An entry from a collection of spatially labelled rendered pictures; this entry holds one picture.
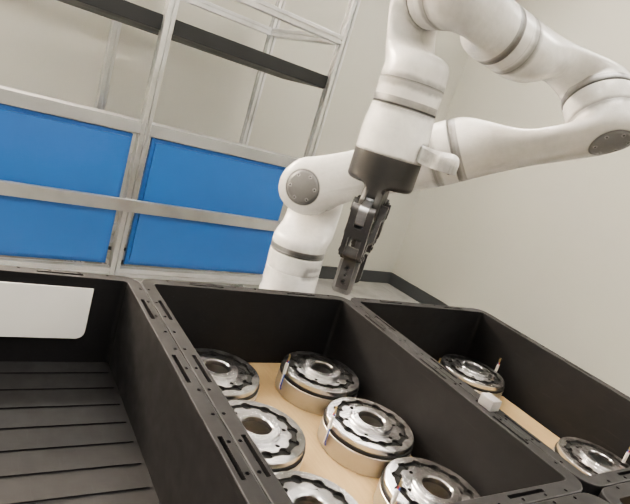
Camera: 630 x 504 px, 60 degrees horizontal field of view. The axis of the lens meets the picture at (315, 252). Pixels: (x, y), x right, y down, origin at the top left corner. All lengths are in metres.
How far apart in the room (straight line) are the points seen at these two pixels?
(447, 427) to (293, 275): 0.37
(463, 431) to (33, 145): 1.94
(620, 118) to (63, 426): 0.71
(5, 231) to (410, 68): 1.96
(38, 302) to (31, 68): 2.54
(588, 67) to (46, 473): 0.74
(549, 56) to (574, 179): 3.24
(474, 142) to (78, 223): 1.86
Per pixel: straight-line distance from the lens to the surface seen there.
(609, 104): 0.80
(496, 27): 0.63
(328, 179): 0.83
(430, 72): 0.59
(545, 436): 0.89
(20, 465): 0.53
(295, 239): 0.87
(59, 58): 3.14
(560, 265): 3.89
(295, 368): 0.70
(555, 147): 0.80
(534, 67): 0.69
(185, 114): 3.36
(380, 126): 0.58
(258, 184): 2.63
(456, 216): 4.37
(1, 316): 0.64
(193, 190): 2.50
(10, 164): 2.29
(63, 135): 2.29
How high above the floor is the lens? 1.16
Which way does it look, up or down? 13 degrees down
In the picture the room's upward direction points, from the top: 17 degrees clockwise
